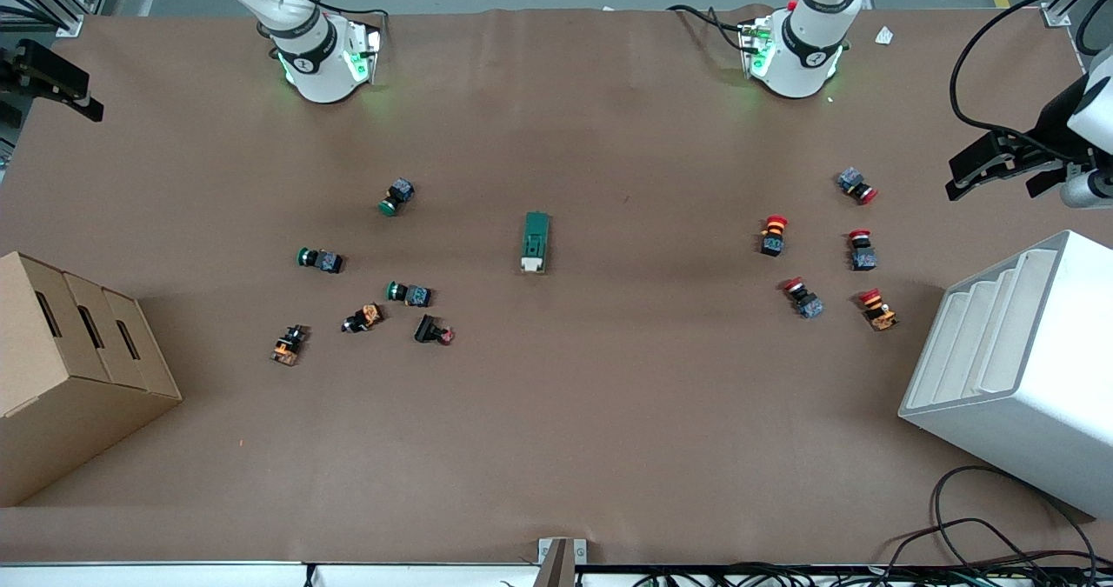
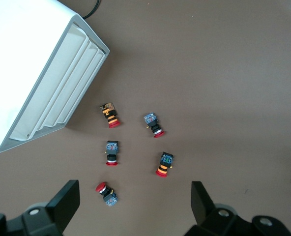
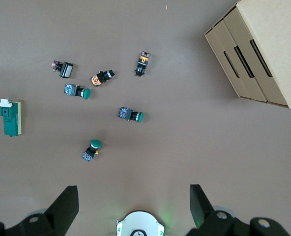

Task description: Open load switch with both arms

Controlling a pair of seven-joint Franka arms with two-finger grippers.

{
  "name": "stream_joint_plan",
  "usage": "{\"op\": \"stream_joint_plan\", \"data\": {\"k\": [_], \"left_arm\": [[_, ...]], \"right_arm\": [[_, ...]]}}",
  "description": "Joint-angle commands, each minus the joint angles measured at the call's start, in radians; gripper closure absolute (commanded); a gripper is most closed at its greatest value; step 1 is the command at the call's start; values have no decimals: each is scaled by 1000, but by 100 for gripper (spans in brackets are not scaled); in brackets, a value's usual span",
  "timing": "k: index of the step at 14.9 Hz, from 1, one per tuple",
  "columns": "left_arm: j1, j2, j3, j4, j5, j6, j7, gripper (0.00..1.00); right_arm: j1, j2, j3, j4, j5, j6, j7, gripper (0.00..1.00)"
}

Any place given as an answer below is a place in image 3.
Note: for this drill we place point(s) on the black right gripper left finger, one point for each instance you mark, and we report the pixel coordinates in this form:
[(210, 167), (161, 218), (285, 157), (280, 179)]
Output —
[(62, 209)]

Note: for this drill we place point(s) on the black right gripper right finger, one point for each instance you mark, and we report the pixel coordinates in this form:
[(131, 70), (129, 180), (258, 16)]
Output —
[(202, 211)]

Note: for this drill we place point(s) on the green terminal block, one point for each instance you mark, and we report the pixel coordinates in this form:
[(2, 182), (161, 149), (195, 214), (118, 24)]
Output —
[(10, 123)]

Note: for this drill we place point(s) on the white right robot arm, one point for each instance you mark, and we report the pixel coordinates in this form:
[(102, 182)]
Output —
[(140, 221)]

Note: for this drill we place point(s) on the green mushroom push button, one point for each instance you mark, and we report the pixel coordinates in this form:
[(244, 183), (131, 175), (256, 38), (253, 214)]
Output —
[(125, 113), (96, 144), (86, 94)]

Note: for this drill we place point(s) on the black push button orange base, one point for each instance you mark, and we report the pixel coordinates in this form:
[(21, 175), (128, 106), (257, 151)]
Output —
[(142, 65)]

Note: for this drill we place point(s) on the brown cardboard box with slots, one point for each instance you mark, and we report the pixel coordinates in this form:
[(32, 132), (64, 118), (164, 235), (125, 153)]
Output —
[(270, 37)]

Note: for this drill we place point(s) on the black selector switch orange base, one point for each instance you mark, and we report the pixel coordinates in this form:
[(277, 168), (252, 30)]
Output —
[(101, 77)]

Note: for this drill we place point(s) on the black switch red tip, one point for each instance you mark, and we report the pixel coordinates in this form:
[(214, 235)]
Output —
[(66, 70)]

